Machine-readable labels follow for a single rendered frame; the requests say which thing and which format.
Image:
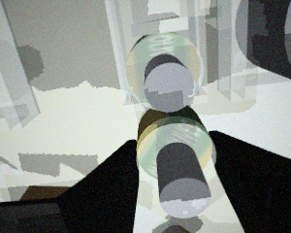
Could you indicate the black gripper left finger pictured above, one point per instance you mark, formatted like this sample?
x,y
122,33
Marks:
x,y
104,201

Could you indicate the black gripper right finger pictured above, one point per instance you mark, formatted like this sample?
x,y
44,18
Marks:
x,y
257,183

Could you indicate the brown cardboard box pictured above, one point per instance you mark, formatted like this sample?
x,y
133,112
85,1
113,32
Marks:
x,y
35,192

